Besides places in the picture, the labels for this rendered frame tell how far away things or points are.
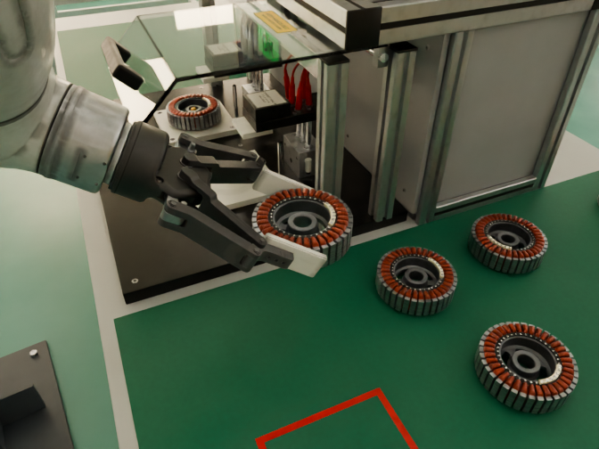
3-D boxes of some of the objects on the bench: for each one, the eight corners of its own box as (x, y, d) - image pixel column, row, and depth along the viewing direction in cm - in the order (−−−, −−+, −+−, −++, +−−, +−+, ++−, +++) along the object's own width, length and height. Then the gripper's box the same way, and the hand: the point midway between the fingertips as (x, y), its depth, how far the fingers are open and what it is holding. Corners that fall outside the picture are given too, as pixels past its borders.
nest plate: (168, 148, 100) (168, 142, 99) (153, 116, 110) (152, 111, 110) (240, 133, 104) (239, 128, 104) (219, 104, 115) (218, 99, 114)
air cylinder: (299, 179, 91) (299, 152, 88) (283, 159, 97) (283, 134, 93) (324, 173, 93) (324, 147, 89) (307, 153, 98) (307, 128, 95)
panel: (411, 214, 83) (444, 32, 64) (268, 70, 130) (263, -60, 111) (416, 212, 84) (451, 30, 65) (273, 69, 130) (267, -60, 111)
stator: (491, 219, 85) (496, 202, 83) (554, 252, 79) (562, 234, 77) (453, 248, 80) (457, 231, 77) (517, 287, 73) (524, 269, 71)
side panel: (418, 225, 84) (456, 33, 64) (408, 216, 87) (442, 26, 66) (544, 187, 93) (612, 6, 73) (532, 179, 95) (595, 1, 75)
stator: (394, 325, 68) (397, 307, 65) (364, 269, 76) (365, 251, 74) (467, 308, 70) (473, 289, 68) (430, 256, 78) (434, 238, 76)
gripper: (127, 126, 59) (290, 193, 68) (77, 262, 41) (307, 331, 50) (149, 72, 55) (318, 151, 64) (103, 196, 37) (348, 283, 46)
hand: (299, 224), depth 56 cm, fingers closed on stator, 11 cm apart
